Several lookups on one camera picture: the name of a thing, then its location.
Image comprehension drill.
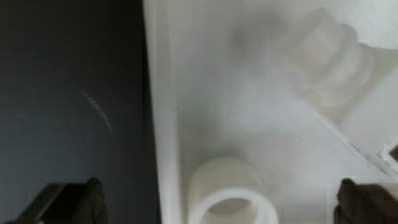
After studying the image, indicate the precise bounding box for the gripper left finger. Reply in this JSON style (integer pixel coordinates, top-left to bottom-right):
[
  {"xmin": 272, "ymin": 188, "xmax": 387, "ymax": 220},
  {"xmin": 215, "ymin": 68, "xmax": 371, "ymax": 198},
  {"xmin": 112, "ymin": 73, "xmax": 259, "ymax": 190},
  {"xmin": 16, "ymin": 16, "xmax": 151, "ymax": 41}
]
[{"xmin": 14, "ymin": 178, "xmax": 108, "ymax": 224}]

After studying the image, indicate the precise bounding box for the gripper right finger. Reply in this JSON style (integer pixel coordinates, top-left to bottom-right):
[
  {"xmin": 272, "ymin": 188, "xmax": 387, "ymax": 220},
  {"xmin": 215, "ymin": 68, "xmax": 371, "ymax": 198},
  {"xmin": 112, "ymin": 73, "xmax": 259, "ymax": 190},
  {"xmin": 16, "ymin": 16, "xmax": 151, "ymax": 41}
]
[{"xmin": 334, "ymin": 178, "xmax": 398, "ymax": 224}]

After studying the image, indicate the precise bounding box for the white square tabletop tray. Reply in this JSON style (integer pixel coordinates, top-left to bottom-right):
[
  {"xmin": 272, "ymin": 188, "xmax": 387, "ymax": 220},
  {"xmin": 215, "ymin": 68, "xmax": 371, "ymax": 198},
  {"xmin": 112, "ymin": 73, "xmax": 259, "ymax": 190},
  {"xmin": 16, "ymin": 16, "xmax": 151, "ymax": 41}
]
[{"xmin": 144, "ymin": 0, "xmax": 398, "ymax": 224}]

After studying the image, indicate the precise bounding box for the white leg inside tray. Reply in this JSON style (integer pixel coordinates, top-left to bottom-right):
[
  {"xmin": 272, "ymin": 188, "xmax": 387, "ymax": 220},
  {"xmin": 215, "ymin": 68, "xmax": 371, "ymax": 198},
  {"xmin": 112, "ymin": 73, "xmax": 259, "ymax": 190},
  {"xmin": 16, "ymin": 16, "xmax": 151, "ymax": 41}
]
[{"xmin": 339, "ymin": 60, "xmax": 398, "ymax": 176}]

